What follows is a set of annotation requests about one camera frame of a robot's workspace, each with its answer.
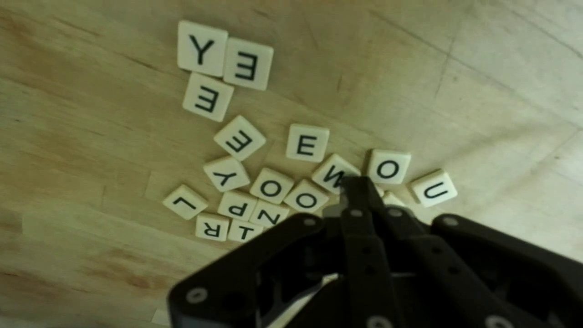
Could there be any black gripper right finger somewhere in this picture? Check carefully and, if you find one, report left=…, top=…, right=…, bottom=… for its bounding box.
left=363, top=174, right=583, bottom=328

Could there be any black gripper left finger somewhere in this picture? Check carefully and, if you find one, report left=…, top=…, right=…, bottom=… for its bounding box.
left=168, top=174, right=405, bottom=328

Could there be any cream letter tile O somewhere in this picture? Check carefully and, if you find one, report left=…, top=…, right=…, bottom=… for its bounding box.
left=283, top=178, right=332, bottom=214
left=248, top=165, right=297, bottom=207
left=365, top=147, right=414, bottom=187

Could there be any cream letter tile W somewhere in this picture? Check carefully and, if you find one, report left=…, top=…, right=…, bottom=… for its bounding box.
left=310, top=150, right=363, bottom=196

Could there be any cream letter tile U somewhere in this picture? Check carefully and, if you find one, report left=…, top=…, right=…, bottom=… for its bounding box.
left=408, top=169, right=461, bottom=209

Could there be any cream letter tile N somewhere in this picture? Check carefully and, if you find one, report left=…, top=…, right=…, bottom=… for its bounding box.
left=248, top=198, right=292, bottom=229

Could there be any cream letter tile P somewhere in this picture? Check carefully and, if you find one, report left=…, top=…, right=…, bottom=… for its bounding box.
left=215, top=189, right=261, bottom=222

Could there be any cream letter tile R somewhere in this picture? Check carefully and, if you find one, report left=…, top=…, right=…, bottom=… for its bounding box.
left=193, top=211, right=234, bottom=243

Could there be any cream letter tile L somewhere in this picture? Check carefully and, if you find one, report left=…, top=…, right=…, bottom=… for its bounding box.
left=161, top=181, right=210, bottom=222

